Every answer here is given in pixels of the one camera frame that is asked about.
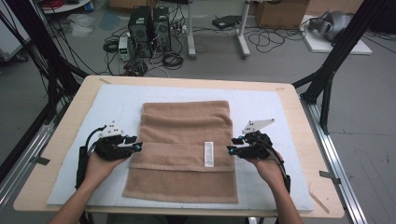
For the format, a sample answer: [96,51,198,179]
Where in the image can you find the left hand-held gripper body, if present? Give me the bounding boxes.
[93,120,138,162]

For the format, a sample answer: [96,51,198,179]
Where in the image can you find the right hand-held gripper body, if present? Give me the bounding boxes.
[236,118,276,161]

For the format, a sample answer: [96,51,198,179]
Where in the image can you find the brown towel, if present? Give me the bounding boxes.
[121,99,239,205]

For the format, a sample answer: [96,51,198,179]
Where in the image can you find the person's left hand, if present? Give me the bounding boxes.
[83,152,129,191]

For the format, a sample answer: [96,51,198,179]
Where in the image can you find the person's right hand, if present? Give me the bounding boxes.
[247,151,287,189]

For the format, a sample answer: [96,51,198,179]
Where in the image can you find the white grid mat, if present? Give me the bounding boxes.
[46,83,315,213]

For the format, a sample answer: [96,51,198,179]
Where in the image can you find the black tape strip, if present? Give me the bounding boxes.
[31,156,51,166]

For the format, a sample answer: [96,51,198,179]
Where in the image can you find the thin wooden stick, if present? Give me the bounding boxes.
[309,190,331,215]

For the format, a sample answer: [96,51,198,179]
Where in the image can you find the white power supply unit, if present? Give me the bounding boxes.
[118,35,134,62]

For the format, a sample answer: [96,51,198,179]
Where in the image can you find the white table stand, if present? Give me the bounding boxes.
[186,0,252,61]

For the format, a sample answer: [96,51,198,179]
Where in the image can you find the large black computer tower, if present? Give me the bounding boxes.
[128,5,155,59]

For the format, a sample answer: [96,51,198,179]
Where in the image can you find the slim black computer tower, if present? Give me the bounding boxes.
[152,7,173,52]

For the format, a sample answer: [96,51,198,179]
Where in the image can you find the black flat device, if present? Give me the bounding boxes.
[211,14,243,31]

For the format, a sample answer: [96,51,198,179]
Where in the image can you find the white floor board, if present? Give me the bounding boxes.
[300,14,374,56]

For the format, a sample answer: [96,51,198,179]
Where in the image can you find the clear plastic bag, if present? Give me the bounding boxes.
[66,13,96,37]

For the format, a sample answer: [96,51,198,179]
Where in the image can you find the large cardboard box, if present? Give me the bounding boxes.
[255,0,311,30]

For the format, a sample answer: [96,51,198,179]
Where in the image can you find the round white table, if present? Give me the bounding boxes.
[39,0,93,15]

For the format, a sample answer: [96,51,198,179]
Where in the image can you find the grey rounded device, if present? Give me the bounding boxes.
[307,10,355,43]

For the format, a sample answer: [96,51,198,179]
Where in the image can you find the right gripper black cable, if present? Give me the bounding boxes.
[263,142,292,194]

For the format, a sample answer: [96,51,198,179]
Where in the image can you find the aluminium rail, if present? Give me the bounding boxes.
[0,102,68,213]
[300,95,369,224]

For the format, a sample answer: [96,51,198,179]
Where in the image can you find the small black cable coil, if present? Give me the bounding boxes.
[102,38,120,54]

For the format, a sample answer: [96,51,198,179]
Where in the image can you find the loose black floor cables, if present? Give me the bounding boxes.
[247,25,308,54]

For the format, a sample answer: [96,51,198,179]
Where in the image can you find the black metal frame with cables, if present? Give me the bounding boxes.
[0,0,90,125]

